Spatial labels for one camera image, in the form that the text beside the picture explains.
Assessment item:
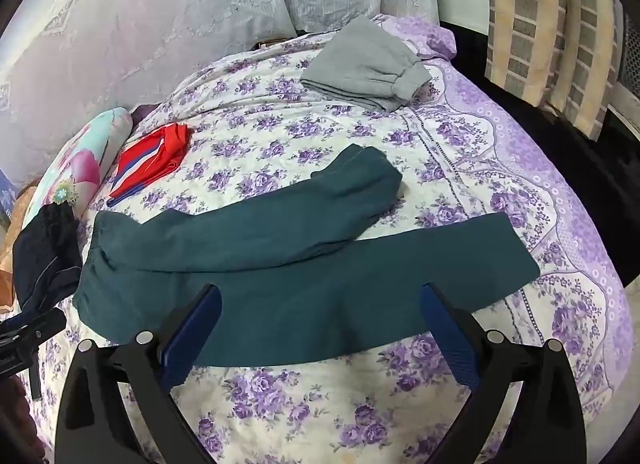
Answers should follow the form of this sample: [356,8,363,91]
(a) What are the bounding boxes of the dark navy garment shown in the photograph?
[12,203,83,317]

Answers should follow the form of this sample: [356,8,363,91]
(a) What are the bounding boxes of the dark teal pants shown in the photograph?
[72,144,542,367]

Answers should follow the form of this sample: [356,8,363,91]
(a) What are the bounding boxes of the orange cloth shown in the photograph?
[0,188,32,315]

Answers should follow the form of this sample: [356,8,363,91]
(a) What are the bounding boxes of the folded red striped garment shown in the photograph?
[107,124,193,201]

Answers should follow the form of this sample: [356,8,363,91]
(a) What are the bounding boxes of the floral pink pillow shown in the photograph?
[22,107,133,230]

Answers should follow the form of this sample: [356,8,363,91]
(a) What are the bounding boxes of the white embroidered headboard cover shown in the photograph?
[0,0,296,185]

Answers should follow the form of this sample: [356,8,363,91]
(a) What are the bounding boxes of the purple floral bed sheet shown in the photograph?
[30,14,636,464]

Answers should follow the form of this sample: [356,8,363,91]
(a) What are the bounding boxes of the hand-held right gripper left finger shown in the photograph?
[54,284,223,464]

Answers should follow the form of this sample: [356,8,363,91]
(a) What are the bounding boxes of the folded grey pants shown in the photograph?
[300,14,433,113]

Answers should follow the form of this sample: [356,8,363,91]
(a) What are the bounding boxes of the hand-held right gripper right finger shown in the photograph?
[421,283,587,464]

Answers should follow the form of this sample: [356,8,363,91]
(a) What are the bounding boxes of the striped beige cushion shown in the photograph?
[482,0,621,141]

